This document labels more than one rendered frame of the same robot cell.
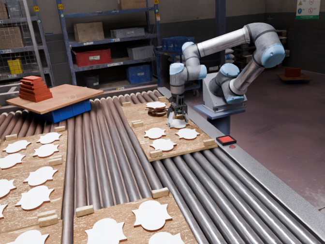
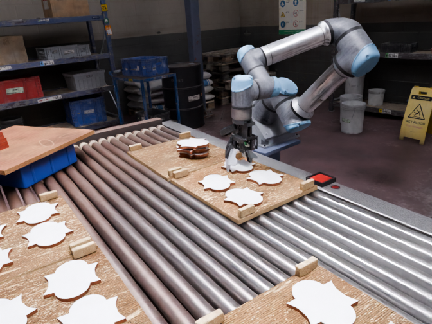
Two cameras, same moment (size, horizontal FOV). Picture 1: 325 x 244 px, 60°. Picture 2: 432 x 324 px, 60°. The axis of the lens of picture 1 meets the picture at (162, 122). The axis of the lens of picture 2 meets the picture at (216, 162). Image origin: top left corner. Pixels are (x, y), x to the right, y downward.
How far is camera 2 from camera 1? 52 cm
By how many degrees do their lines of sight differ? 18
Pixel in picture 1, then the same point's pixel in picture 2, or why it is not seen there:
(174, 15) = (127, 28)
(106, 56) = (33, 87)
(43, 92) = not seen: outside the picture
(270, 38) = (362, 37)
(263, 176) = (409, 218)
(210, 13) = (174, 26)
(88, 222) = not seen: outside the picture
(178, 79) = (247, 98)
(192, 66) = (262, 79)
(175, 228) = (373, 315)
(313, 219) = not seen: outside the picture
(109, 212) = (249, 315)
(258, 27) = (342, 22)
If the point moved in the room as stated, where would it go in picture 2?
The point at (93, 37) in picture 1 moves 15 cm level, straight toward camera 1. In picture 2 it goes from (10, 58) to (11, 59)
